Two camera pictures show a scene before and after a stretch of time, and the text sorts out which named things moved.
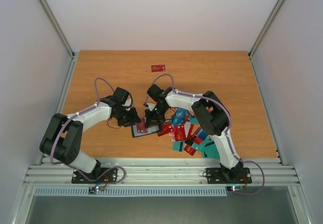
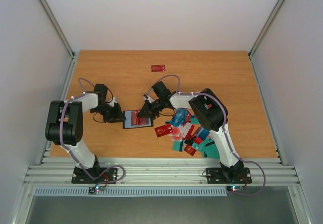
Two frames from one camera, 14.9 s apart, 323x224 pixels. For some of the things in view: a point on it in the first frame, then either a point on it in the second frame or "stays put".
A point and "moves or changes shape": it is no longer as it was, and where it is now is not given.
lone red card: [158, 68] stays put
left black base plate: [100, 175] stays put
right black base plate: [236, 175] stays put
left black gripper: [133, 120] to [117, 115]
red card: [141, 127] moves or changes shape
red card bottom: [190, 150] stays put
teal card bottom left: [178, 146] stays put
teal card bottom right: [211, 151] stays put
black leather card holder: [150, 130] moves or changes shape
